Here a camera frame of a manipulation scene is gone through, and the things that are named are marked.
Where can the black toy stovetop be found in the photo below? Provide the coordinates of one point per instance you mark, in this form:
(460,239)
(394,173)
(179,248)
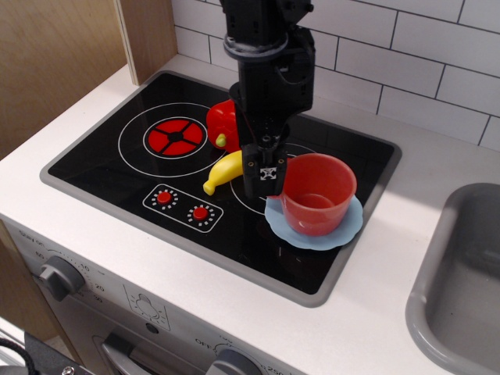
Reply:
(145,163)

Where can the grey oven knob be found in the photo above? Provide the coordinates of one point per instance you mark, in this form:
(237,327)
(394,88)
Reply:
(230,362)

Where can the grey oven door handle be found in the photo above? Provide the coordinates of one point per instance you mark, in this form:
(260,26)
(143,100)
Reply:
(118,351)

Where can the orange plastic cup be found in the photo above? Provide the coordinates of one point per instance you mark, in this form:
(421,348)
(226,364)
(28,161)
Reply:
(317,192)

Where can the grey timer knob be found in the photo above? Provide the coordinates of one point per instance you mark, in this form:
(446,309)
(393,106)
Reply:
(60,278)

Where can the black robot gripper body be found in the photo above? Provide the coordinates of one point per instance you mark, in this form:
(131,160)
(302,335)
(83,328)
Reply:
(271,91)

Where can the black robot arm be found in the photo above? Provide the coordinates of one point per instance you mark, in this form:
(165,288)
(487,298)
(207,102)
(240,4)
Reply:
(258,30)

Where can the grey toy sink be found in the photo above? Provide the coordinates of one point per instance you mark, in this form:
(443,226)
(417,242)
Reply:
(453,309)

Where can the wooden side panel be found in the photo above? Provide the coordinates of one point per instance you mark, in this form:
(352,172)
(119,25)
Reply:
(55,52)

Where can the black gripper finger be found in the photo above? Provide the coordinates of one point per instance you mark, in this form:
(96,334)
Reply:
(251,158)
(276,172)

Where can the red toy bell pepper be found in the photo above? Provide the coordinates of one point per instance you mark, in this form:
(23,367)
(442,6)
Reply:
(222,126)

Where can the yellow toy banana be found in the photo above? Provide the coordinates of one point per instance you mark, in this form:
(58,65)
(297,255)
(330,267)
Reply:
(224,171)

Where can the black device with screw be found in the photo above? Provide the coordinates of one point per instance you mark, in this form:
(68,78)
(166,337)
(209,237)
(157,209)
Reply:
(47,360)

